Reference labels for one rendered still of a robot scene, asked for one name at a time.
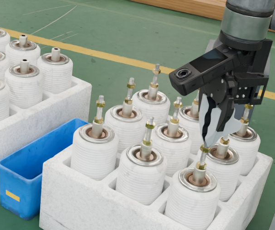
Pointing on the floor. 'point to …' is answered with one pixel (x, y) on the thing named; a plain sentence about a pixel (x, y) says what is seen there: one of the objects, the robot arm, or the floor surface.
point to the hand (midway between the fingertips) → (204, 138)
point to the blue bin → (31, 169)
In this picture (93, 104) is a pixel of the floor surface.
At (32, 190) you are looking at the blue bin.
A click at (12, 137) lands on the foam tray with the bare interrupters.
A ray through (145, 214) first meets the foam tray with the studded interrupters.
